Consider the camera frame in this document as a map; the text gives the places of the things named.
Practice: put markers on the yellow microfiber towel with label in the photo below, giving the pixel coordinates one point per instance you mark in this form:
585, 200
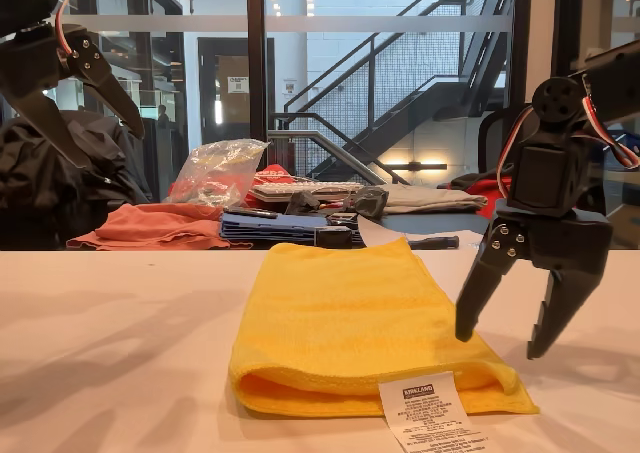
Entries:
340, 323

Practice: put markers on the black table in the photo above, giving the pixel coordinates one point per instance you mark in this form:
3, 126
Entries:
440, 223

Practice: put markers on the horizontal wall light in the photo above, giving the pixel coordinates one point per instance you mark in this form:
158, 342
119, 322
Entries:
415, 165

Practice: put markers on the grey crumpled plastic bag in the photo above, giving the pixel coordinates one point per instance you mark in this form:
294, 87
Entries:
371, 200

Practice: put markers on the black mesh office chair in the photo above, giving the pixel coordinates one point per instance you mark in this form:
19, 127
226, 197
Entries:
485, 148

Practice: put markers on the black crumpled glove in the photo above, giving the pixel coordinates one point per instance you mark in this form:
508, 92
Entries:
301, 202

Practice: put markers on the small clear screw bag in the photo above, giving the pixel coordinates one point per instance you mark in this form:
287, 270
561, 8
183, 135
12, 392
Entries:
477, 245

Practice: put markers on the white lined paper sheet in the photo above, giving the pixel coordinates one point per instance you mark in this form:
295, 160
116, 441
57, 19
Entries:
380, 234

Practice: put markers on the white computer keyboard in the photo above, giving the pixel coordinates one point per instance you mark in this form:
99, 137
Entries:
300, 192

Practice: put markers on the red cloth with white print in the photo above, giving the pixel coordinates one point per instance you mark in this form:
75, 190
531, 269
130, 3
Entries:
274, 176

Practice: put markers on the dark grey cloth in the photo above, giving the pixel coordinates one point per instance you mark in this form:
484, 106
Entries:
465, 179

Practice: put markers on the black silver keypad phone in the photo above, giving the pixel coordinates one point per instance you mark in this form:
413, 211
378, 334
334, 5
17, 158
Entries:
250, 213

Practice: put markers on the beige folded cloth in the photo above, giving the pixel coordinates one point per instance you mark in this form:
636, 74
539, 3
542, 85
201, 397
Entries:
430, 199

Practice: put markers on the black framed glass door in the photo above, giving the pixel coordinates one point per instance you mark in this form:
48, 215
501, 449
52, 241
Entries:
207, 93

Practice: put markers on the small black box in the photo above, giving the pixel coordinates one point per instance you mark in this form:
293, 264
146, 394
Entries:
332, 237

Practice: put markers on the blue black screwdriver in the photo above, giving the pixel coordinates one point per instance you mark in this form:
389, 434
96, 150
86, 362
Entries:
435, 242

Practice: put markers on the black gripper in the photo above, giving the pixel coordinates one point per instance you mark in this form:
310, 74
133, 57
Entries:
59, 58
562, 240

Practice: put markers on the black jacket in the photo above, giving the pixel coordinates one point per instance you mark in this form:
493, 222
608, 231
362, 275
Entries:
40, 193

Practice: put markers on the black metal staircase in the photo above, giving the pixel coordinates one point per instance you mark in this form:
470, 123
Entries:
425, 103

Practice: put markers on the red bag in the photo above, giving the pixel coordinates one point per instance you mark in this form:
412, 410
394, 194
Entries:
482, 194

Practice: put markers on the clear plastic bag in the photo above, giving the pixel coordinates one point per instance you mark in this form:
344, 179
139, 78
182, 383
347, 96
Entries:
215, 173

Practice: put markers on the salmon orange t-shirt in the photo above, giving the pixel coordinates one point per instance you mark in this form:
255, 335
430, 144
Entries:
150, 226

